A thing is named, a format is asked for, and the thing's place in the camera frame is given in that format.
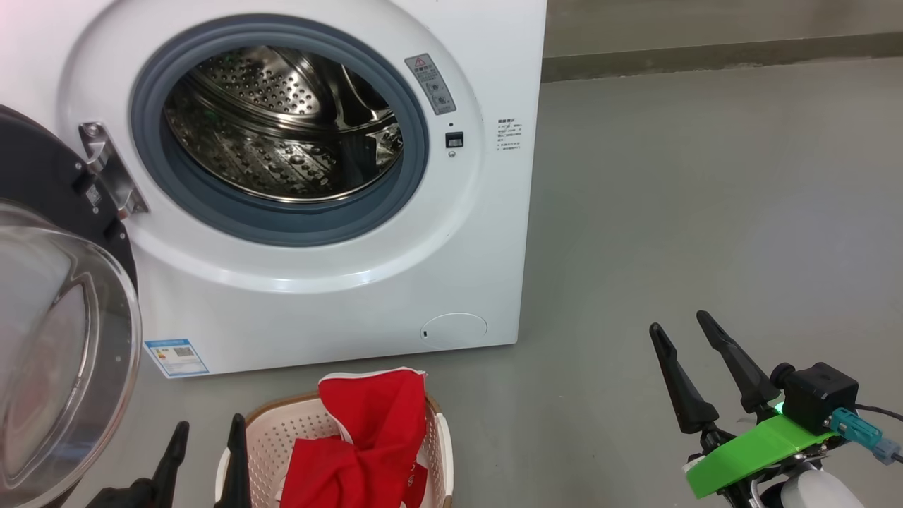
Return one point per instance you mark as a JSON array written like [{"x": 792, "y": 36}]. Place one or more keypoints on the cream perforated laundry basket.
[{"x": 271, "y": 437}]

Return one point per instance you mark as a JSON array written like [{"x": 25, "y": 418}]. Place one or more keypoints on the grey warning sticker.
[{"x": 430, "y": 85}]

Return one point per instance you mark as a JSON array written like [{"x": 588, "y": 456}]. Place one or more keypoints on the blue energy label sticker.
[{"x": 176, "y": 358}]

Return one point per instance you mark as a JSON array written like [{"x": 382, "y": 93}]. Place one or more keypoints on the black door latch slot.
[{"x": 454, "y": 140}]

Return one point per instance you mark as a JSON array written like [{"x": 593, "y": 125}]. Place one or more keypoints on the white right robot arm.
[{"x": 818, "y": 494}]

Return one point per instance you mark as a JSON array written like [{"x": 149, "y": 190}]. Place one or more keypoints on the red garment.
[{"x": 367, "y": 437}]

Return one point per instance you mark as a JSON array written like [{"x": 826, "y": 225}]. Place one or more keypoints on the round drain filter cover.
[{"x": 453, "y": 329}]

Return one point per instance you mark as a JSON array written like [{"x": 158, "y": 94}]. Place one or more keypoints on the metal door hinge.
[{"x": 113, "y": 173}]

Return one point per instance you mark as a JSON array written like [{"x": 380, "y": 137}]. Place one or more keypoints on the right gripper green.
[{"x": 748, "y": 458}]

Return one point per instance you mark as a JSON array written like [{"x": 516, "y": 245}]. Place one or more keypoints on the dark round glass machine door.
[{"x": 42, "y": 176}]

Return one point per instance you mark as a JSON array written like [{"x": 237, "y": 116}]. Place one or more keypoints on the grey rubber door seal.
[{"x": 395, "y": 204}]

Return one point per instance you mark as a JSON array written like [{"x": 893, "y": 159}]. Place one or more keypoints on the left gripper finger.
[
  {"x": 236, "y": 487},
  {"x": 169, "y": 483}
]

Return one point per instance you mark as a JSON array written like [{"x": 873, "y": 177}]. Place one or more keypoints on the white front-load washing machine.
[{"x": 458, "y": 247}]

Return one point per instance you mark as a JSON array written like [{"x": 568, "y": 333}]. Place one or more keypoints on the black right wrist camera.
[{"x": 818, "y": 398}]

